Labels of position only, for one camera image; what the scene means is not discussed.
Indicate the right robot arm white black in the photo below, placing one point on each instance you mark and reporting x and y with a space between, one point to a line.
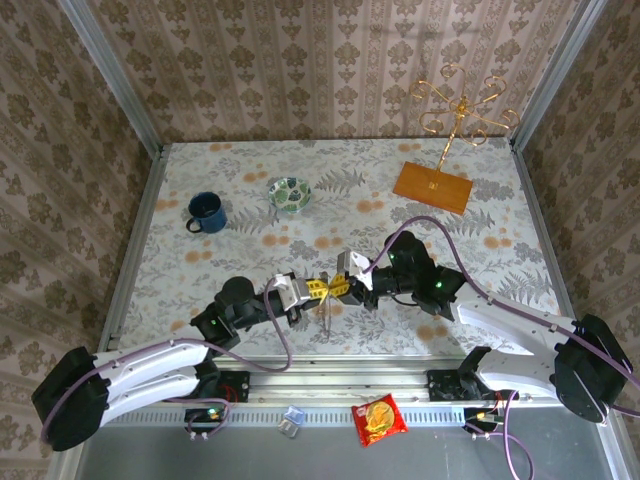
510 322

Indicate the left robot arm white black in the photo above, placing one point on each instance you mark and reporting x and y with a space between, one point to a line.
150 352

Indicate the leaf pattern ceramic bowl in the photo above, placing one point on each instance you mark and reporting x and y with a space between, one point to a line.
290 195

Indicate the dark blue enamel mug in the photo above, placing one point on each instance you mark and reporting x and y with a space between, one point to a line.
210 217

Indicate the small circuit board with LED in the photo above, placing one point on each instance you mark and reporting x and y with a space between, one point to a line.
205 415
480 416

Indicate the floral patterned tablecloth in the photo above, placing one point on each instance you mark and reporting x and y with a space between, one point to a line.
350 165

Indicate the red snack packet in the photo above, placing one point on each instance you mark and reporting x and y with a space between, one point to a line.
380 420

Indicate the grey metal shelf plate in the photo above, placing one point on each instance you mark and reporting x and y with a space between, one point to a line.
250 460

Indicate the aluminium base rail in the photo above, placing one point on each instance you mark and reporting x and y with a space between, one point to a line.
340 382

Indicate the aluminium table side rail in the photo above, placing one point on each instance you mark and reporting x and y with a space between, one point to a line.
134 250
541 225

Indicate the aluminium frame post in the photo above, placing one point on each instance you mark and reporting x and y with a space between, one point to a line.
556 75
115 75

